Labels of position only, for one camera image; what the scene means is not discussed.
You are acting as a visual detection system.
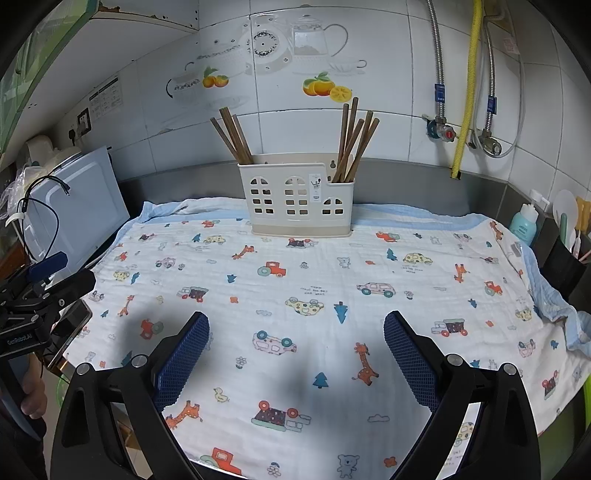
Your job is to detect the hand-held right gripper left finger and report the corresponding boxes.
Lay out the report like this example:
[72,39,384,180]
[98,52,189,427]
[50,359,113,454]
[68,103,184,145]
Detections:
[51,311,211,480]

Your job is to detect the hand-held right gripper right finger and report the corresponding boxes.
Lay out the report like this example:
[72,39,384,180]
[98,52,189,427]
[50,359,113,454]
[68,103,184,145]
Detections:
[383,311,541,480]

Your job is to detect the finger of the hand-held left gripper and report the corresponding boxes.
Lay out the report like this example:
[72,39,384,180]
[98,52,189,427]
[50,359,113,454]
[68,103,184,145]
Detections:
[44,269,96,308]
[28,251,68,283]

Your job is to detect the cream plastic utensil holder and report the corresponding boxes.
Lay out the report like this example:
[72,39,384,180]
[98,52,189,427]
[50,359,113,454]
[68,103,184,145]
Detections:
[238,159,362,238]

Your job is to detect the bunch of wooden chopsticks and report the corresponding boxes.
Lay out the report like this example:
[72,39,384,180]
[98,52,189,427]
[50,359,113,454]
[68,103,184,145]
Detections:
[210,97,380,184]

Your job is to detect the person's left hand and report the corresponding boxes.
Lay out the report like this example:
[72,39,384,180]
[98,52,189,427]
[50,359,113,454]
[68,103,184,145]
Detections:
[21,355,48,418]

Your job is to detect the black smartphone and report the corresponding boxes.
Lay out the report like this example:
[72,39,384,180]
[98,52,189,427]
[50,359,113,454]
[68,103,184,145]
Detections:
[48,300,93,371]

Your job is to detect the white microwave oven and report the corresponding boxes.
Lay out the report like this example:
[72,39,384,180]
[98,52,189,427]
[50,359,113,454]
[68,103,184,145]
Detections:
[21,147,131,274]

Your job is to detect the clear plastic bag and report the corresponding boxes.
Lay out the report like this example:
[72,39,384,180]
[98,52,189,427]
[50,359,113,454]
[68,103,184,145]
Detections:
[0,165,34,205]

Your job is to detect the white kettle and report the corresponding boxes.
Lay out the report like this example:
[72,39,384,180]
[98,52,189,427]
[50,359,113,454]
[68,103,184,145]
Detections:
[24,135,59,163]

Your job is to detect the cartoon printed white blanket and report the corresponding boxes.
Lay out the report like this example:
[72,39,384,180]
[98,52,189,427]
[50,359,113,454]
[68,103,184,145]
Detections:
[62,198,591,479]

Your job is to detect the teal pump bottle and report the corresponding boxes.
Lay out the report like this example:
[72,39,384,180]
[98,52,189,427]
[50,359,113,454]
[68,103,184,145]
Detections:
[508,189,550,246]

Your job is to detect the black utensil cup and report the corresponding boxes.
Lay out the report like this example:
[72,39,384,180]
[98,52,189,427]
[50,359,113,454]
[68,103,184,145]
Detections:
[542,235,591,297]

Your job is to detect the white spatula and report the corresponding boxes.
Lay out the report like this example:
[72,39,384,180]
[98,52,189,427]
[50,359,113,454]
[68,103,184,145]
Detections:
[553,189,578,246]

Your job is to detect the metal water valve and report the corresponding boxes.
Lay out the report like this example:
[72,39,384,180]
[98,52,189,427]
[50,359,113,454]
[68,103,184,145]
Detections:
[468,129,502,156]

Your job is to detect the black cable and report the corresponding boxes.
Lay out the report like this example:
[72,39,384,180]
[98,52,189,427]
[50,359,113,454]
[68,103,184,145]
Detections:
[18,175,71,265]

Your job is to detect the white wall notice sticker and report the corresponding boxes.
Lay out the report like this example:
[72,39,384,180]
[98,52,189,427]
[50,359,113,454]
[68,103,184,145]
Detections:
[89,78,124,121]

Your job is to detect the green wall cabinet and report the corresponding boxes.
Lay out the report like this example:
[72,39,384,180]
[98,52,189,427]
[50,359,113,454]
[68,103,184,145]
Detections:
[0,0,108,155]

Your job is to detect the red-handled water valve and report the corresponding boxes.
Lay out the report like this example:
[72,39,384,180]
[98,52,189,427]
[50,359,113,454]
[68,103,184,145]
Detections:
[422,115,458,142]

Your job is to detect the yellow gas hose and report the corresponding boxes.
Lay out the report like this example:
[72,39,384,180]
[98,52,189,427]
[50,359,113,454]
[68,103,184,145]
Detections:
[450,0,484,181]

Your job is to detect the metal braided hoses with valves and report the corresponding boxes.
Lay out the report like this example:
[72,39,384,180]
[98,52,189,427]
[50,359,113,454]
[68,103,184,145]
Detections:
[485,14,528,158]

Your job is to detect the braided metal hose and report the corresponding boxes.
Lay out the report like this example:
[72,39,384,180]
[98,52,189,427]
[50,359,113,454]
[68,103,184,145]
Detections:
[482,18,498,134]
[427,0,447,123]

